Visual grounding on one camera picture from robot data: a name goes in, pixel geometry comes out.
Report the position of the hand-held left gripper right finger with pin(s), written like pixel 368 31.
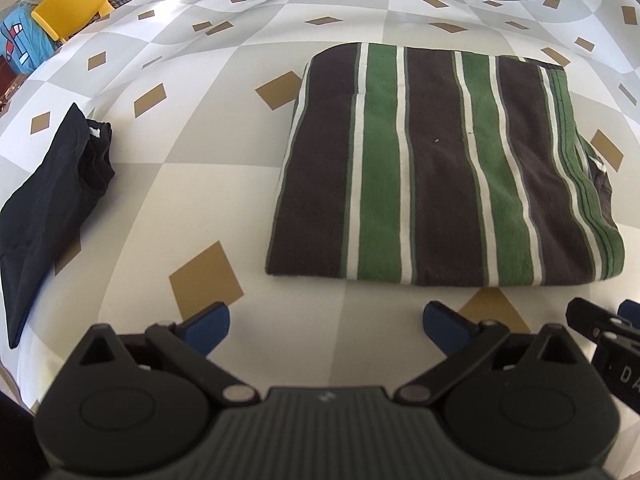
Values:
pixel 445 329

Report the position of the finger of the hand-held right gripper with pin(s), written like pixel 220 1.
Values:
pixel 631 309
pixel 592 317

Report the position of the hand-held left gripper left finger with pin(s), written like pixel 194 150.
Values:
pixel 210 326

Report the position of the green brown striped t-shirt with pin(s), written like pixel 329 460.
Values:
pixel 440 170

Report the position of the grey white checkered tablecloth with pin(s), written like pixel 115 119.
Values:
pixel 200 160

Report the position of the black folded garment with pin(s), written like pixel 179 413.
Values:
pixel 45 210

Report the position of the reddish wooden cabinet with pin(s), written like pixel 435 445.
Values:
pixel 5 82

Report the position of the blue cartoon cloth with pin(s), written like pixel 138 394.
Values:
pixel 22 40

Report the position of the yellow plastic chair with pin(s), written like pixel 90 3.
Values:
pixel 70 7

